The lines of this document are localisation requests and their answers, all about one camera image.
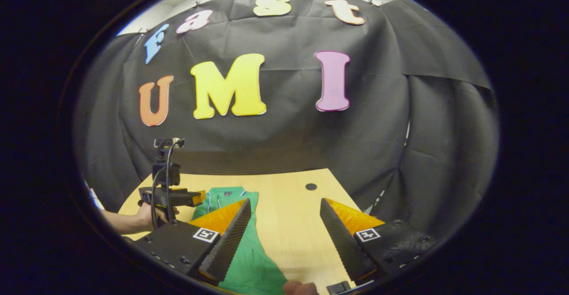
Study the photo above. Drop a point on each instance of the black table grommet hole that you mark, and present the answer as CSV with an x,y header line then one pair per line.
x,y
311,186

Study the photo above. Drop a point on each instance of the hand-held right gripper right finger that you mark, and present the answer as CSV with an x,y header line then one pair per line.
x,y
344,241

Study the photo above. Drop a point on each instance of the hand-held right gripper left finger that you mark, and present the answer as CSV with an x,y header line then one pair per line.
x,y
229,241

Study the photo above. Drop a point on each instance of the green T-shirt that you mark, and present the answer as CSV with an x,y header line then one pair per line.
x,y
253,264

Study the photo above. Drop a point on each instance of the black backdrop cloth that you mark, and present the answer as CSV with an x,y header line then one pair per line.
x,y
289,144

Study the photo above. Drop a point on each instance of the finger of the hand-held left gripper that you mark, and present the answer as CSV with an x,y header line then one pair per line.
x,y
189,197

